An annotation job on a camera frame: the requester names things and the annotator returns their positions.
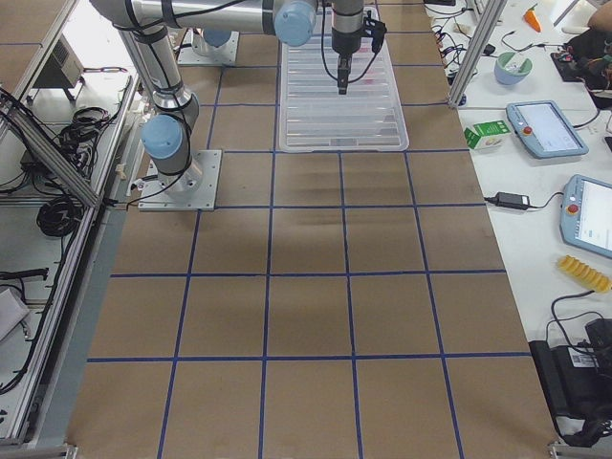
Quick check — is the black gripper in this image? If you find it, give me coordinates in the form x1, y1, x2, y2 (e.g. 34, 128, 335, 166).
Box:
332, 11, 363, 95

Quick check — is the clear plastic box lid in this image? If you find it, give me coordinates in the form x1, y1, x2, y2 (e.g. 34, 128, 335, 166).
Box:
277, 34, 409, 153

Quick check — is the green white carton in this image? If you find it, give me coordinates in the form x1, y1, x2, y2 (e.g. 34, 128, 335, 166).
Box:
464, 120, 511, 150

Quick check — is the green round bowl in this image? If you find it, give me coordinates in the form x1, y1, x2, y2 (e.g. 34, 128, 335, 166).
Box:
493, 52, 533, 86

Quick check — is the orange carrot toy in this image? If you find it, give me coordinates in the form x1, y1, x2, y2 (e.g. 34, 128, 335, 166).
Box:
522, 4, 542, 33

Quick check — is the black power adapter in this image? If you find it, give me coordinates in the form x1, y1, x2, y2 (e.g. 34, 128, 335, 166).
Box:
493, 191, 531, 210

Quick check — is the blue teach pendant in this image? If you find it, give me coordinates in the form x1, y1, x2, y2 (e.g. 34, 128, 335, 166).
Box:
559, 174, 612, 258
506, 100, 589, 160

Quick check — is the yellow toy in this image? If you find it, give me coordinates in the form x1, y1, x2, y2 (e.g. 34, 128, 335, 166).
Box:
557, 255, 611, 293

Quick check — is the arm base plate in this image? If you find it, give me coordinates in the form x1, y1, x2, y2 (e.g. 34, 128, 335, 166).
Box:
177, 29, 239, 67
137, 150, 223, 211

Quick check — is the aluminium frame post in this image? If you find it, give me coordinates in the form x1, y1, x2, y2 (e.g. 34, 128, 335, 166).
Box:
448, 0, 507, 108

